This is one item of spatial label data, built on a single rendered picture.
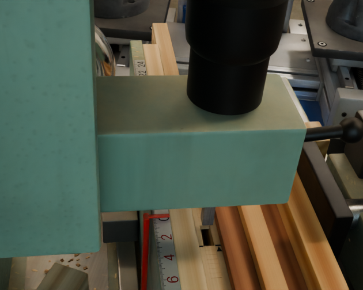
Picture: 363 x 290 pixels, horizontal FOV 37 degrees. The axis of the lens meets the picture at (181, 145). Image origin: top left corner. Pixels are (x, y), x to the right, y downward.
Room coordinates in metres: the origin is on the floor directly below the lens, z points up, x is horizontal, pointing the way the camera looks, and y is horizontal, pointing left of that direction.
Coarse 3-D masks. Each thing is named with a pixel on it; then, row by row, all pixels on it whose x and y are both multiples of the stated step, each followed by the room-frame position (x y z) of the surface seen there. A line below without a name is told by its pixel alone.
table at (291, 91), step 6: (282, 78) 0.63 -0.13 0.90; (288, 84) 0.62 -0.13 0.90; (288, 90) 0.60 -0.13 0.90; (294, 96) 0.59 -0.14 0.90; (294, 102) 0.57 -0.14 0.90; (300, 108) 0.56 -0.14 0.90; (300, 114) 0.55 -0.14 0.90; (306, 120) 0.54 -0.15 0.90; (342, 264) 0.32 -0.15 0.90; (150, 270) 0.30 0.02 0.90; (342, 270) 0.31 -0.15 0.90; (150, 276) 0.29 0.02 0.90; (348, 276) 0.31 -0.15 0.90; (150, 282) 0.29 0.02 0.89; (348, 282) 0.30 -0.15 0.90; (150, 288) 0.29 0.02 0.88
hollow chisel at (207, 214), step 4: (204, 208) 0.31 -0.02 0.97; (208, 208) 0.31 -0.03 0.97; (212, 208) 0.31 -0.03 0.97; (204, 212) 0.31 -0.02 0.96; (208, 212) 0.31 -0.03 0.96; (212, 212) 0.31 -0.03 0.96; (204, 216) 0.31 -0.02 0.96; (208, 216) 0.31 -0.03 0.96; (212, 216) 0.31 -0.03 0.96; (204, 220) 0.31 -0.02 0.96; (208, 220) 0.31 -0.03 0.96; (212, 220) 0.31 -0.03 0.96; (204, 224) 0.31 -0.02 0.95; (208, 224) 0.31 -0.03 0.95; (212, 224) 0.31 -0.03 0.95
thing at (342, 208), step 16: (304, 144) 0.37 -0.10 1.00; (304, 160) 0.35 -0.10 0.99; (320, 160) 0.35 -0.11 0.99; (304, 176) 0.34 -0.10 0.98; (320, 176) 0.33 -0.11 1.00; (320, 192) 0.31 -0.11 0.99; (336, 192) 0.31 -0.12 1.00; (320, 208) 0.31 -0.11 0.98; (336, 208) 0.29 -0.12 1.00; (352, 208) 0.33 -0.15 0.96; (320, 224) 0.30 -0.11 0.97; (336, 224) 0.28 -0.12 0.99; (352, 224) 0.32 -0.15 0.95; (336, 240) 0.28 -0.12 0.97; (336, 256) 0.28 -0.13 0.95
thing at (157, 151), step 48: (144, 96) 0.31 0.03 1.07; (288, 96) 0.32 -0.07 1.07; (144, 144) 0.27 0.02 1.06; (192, 144) 0.27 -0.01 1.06; (240, 144) 0.28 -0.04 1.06; (288, 144) 0.28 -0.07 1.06; (144, 192) 0.27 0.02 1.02; (192, 192) 0.27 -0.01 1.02; (240, 192) 0.28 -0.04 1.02; (288, 192) 0.29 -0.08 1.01
